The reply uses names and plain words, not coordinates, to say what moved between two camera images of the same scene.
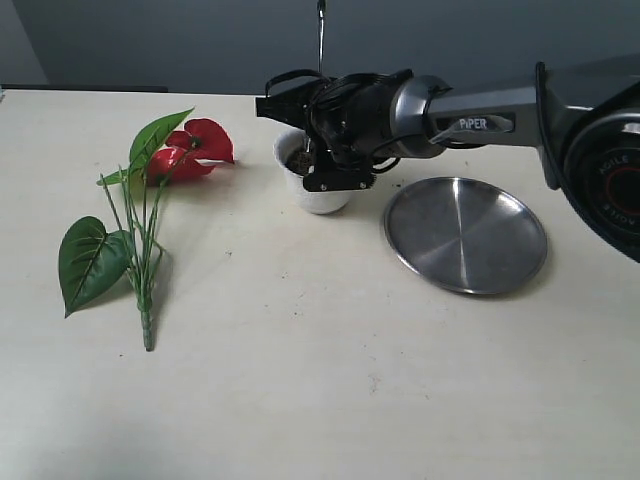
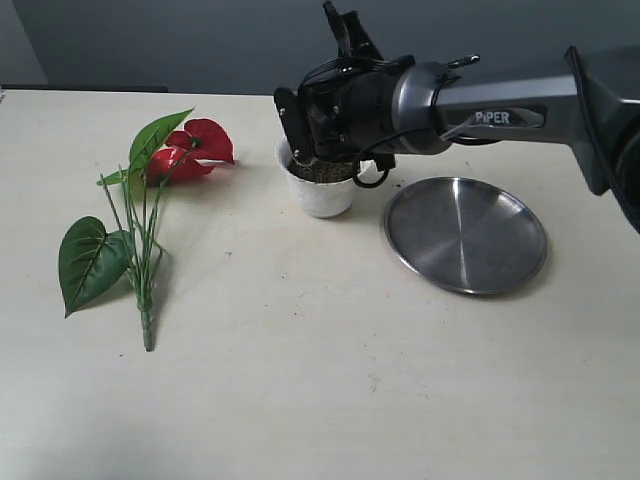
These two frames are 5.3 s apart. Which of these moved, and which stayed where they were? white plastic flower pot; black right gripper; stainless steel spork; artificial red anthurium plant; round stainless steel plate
Moved: stainless steel spork; black right gripper
Stayed: white plastic flower pot; round stainless steel plate; artificial red anthurium plant
